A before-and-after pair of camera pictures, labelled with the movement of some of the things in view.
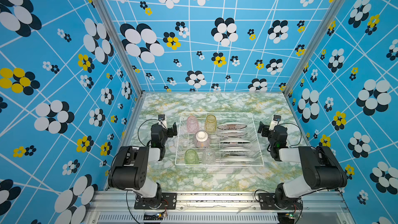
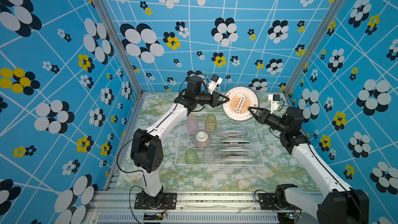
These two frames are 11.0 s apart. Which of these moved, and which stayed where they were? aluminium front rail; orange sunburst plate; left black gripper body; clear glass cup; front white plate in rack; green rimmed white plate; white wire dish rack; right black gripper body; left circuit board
Moved: orange sunburst plate; left black gripper body; right black gripper body
Stayed: white wire dish rack; aluminium front rail; left circuit board; green rimmed white plate; front white plate in rack; clear glass cup
